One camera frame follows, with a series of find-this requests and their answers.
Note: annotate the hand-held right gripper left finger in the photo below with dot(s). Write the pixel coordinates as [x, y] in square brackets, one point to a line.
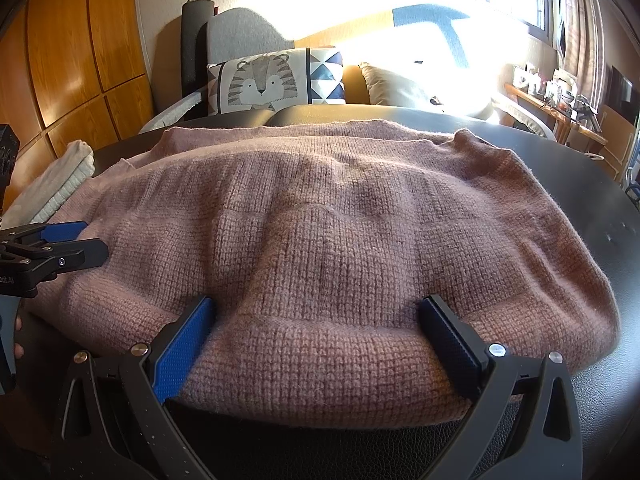
[185, 350]

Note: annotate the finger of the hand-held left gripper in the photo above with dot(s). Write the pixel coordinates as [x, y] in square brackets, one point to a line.
[62, 232]
[75, 257]

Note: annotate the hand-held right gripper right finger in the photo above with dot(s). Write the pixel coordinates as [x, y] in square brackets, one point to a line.
[450, 340]

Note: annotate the pink knitted sweater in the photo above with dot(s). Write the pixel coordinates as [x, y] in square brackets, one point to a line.
[325, 240]

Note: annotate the person's left hand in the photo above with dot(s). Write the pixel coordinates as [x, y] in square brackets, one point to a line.
[19, 350]

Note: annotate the folded beige cloth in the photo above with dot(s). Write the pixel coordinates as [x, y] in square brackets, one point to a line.
[55, 180]

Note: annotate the tiger print cushion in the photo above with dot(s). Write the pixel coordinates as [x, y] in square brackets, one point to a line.
[260, 82]

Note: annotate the wooden side table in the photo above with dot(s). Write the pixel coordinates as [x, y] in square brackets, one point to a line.
[560, 110]

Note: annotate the pale beige cushion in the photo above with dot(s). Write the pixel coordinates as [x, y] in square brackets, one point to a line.
[400, 87]

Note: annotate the cardboard box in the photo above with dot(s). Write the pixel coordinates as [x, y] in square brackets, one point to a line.
[617, 135]

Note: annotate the group of bottles and jars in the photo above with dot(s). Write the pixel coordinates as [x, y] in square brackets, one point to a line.
[555, 90]

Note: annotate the grey sofa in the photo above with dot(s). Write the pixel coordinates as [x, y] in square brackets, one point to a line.
[245, 30]

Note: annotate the black television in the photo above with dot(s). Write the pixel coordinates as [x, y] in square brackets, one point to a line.
[622, 87]

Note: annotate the plain beige curtain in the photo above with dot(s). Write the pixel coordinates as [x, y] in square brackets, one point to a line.
[580, 15]

